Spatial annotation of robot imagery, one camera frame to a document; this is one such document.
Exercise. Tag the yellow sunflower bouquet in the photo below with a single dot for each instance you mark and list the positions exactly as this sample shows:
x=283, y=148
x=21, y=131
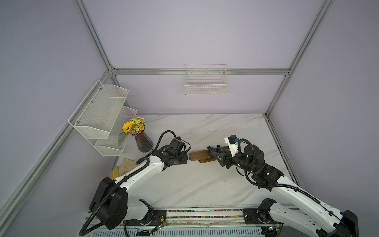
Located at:
x=134, y=127

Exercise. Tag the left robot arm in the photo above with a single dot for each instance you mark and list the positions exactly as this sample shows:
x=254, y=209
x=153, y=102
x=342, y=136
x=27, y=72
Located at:
x=113, y=204

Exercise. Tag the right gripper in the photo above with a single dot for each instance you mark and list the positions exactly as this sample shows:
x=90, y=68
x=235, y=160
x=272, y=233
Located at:
x=227, y=157

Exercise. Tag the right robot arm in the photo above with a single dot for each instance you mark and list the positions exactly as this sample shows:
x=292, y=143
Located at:
x=317, y=219

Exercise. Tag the white two-tier mesh shelf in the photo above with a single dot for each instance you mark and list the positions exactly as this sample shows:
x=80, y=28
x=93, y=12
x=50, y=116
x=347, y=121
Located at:
x=100, y=117

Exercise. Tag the black rugged strap watch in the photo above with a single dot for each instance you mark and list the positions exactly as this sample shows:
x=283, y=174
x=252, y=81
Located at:
x=213, y=152

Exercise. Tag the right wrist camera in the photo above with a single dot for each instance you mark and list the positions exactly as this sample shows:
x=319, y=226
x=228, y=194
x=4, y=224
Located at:
x=232, y=142

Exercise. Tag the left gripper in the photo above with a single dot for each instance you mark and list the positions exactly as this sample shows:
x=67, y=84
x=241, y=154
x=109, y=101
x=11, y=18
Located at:
x=184, y=160

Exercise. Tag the white wire wall basket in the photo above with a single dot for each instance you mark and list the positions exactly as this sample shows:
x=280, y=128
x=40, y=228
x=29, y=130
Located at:
x=206, y=79

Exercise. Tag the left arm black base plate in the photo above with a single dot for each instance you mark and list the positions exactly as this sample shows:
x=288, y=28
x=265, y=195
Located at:
x=153, y=219

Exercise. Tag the wooden watch stand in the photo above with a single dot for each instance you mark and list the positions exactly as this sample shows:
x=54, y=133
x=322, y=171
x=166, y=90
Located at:
x=201, y=156

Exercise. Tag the purple glass vase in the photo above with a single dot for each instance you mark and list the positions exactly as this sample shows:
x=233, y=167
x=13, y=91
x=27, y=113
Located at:
x=143, y=142

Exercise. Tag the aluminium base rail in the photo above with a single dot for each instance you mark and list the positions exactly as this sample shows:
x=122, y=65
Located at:
x=210, y=222

